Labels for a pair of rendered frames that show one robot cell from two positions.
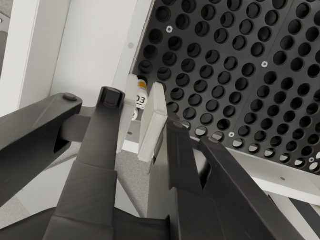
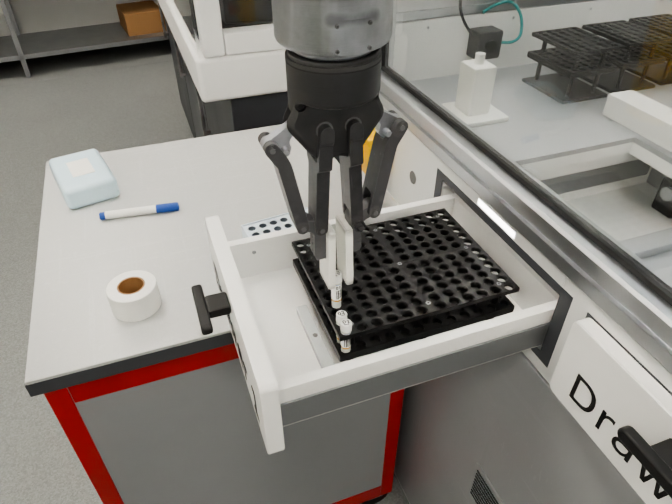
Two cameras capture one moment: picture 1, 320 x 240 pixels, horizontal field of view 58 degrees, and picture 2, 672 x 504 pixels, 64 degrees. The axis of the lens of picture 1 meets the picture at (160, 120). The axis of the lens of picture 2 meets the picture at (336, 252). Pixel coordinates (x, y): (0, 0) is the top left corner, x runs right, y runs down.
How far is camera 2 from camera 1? 0.50 m
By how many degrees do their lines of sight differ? 67
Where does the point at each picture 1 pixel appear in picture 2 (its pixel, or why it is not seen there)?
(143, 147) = (344, 227)
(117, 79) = (323, 360)
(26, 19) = (242, 300)
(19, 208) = not seen: outside the picture
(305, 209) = (558, 320)
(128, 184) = not seen: outside the picture
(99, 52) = (296, 361)
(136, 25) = (309, 323)
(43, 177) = not seen: outside the picture
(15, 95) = (258, 341)
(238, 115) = (418, 291)
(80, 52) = (281, 370)
